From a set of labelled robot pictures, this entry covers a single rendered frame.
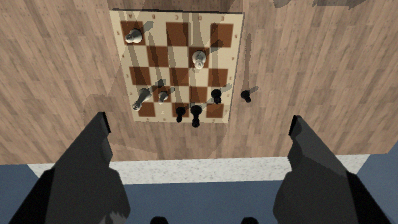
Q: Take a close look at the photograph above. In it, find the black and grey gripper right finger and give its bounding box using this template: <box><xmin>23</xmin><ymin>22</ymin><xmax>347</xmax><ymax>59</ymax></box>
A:
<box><xmin>273</xmin><ymin>115</ymin><xmax>391</xmax><ymax>224</ymax></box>

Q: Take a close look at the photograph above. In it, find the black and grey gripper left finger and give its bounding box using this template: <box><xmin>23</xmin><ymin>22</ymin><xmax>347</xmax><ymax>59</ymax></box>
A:
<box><xmin>8</xmin><ymin>112</ymin><xmax>130</xmax><ymax>224</ymax></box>

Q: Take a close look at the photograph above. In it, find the brown and cream chessboard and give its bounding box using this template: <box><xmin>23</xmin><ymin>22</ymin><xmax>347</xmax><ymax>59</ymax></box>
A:
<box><xmin>109</xmin><ymin>11</ymin><xmax>243</xmax><ymax>123</ymax></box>

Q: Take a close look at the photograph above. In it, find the white chess king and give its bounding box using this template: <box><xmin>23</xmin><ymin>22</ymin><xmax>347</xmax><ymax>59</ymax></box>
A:
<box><xmin>132</xmin><ymin>89</ymin><xmax>150</xmax><ymax>111</ymax></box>

